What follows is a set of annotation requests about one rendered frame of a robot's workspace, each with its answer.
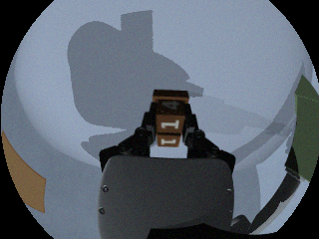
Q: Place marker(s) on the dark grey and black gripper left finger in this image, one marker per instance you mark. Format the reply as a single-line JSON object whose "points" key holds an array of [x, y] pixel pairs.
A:
{"points": [[136, 144]]}

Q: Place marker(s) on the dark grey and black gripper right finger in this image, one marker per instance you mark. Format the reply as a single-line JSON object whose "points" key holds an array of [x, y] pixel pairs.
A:
{"points": [[198, 146]]}

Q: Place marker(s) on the brown cube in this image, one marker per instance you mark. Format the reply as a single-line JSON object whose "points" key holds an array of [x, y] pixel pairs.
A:
{"points": [[170, 115], [168, 139]]}

